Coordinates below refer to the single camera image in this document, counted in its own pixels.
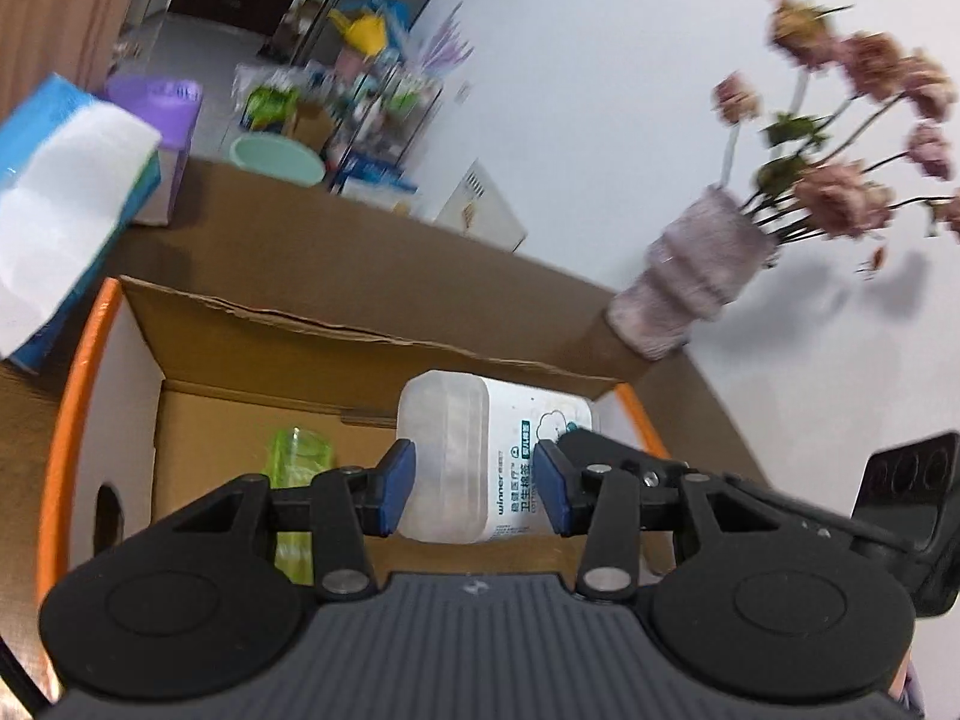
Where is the blue tissue pack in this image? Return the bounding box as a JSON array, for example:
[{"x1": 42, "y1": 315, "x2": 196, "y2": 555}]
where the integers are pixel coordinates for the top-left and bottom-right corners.
[{"x1": 0, "y1": 73, "x2": 164, "y2": 376}]

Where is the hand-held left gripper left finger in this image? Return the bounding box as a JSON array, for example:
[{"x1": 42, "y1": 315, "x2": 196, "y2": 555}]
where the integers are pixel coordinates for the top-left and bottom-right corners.
[{"x1": 131, "y1": 439, "x2": 416, "y2": 602}]

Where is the purple lavender bouquet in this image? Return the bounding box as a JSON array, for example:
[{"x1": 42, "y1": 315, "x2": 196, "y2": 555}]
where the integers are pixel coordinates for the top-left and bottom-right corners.
[{"x1": 416, "y1": 4, "x2": 477, "y2": 80}]

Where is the purple box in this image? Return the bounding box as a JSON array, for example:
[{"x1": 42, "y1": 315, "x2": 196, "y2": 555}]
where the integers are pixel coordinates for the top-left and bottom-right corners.
[{"x1": 105, "y1": 75, "x2": 205, "y2": 227}]

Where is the orange cardboard box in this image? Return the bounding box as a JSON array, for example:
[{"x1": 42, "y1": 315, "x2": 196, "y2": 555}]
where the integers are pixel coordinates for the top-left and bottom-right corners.
[{"x1": 34, "y1": 275, "x2": 680, "y2": 608}]

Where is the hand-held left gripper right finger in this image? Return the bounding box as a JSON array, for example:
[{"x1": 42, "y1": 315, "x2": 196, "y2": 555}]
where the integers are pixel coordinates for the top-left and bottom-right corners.
[{"x1": 534, "y1": 441, "x2": 833, "y2": 605}]

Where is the yellow watering can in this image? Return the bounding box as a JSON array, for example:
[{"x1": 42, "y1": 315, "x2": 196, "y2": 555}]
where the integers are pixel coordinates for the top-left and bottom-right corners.
[{"x1": 328, "y1": 9, "x2": 387, "y2": 53}]

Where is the white plastic jar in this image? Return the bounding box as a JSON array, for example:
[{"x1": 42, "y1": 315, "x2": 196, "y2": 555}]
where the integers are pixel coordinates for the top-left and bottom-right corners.
[{"x1": 395, "y1": 370, "x2": 601, "y2": 545}]

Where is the green translucent bottle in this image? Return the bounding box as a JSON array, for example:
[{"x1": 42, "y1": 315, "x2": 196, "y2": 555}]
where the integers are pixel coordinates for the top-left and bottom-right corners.
[{"x1": 268, "y1": 427, "x2": 335, "y2": 586}]

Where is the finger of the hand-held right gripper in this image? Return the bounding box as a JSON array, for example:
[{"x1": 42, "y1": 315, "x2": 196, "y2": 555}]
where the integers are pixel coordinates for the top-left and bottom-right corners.
[{"x1": 559, "y1": 427, "x2": 912, "y2": 563}]

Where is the dried pink rose bouquet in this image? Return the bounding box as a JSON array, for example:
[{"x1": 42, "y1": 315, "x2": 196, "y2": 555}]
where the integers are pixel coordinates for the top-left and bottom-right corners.
[{"x1": 711, "y1": 0, "x2": 960, "y2": 282}]

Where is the green plastic basin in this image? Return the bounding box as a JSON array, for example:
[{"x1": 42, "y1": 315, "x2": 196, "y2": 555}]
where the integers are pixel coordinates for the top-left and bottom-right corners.
[{"x1": 229, "y1": 133, "x2": 327, "y2": 188}]

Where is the pink ceramic vase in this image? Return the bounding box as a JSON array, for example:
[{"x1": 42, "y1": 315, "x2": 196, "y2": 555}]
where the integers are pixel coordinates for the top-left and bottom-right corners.
[{"x1": 606, "y1": 187, "x2": 777, "y2": 361}]

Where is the wire storage cart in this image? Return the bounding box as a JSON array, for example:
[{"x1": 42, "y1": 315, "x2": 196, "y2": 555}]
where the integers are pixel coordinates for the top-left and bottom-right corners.
[{"x1": 322, "y1": 52, "x2": 443, "y2": 200}]

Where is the green packet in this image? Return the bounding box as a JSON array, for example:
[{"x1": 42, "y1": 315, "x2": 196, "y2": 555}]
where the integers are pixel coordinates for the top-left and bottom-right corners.
[{"x1": 247, "y1": 86, "x2": 301, "y2": 128}]

